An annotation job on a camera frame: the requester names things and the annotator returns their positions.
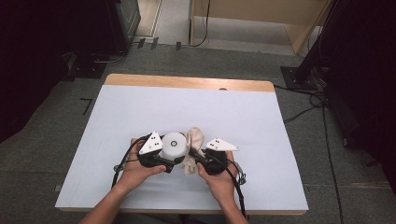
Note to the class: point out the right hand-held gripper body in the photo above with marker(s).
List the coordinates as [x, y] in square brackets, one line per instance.
[216, 163]

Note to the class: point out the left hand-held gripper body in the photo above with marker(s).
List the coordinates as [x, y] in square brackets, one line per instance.
[149, 154]

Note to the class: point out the beige textured cloth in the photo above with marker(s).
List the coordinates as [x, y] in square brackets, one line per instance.
[195, 140]

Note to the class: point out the white cylinder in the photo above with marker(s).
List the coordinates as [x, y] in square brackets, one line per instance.
[173, 144]

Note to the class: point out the person's right hand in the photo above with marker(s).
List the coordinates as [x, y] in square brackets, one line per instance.
[221, 186]

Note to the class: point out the person's left hand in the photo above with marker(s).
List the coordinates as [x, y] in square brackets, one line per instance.
[135, 175]

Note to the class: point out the white table cover sheet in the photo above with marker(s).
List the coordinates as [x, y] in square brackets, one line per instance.
[186, 105]

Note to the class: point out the black flat stand base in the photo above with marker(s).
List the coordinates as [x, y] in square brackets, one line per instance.
[85, 68]

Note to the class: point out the black cabinet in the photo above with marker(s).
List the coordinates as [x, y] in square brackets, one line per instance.
[123, 25]

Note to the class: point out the dark curtain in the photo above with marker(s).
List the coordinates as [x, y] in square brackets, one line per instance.
[37, 62]
[367, 93]

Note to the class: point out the light wooden furniture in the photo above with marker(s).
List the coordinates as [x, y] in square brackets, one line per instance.
[264, 12]

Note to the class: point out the black stand with base plate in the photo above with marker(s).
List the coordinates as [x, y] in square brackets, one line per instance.
[299, 77]

